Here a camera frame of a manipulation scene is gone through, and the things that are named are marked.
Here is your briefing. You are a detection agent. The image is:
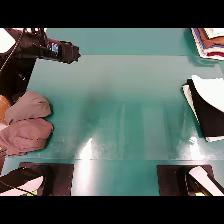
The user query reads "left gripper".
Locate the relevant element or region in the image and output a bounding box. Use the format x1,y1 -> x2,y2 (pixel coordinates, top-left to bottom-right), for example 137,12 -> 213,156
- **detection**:
45,38 -> 81,65

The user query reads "white T-shirt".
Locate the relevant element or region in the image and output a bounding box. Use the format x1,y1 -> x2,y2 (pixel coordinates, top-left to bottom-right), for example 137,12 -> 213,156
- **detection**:
190,74 -> 224,113

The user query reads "grey-brown garment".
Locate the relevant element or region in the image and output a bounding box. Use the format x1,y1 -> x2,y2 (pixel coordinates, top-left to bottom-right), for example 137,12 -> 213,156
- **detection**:
4,91 -> 53,125

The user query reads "orange garment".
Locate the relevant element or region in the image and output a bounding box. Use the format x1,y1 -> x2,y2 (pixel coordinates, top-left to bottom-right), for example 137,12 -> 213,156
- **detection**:
0,94 -> 12,125

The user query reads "pink-brown garment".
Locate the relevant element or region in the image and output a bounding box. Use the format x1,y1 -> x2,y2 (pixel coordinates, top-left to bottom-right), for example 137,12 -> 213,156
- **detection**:
0,117 -> 55,157

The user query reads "brown garment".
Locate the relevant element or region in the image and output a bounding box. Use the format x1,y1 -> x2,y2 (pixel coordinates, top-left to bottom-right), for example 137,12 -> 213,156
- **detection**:
198,28 -> 224,48

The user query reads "black garment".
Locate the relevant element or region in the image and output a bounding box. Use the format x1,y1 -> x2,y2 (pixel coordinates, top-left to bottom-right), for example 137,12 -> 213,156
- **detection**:
186,79 -> 224,139

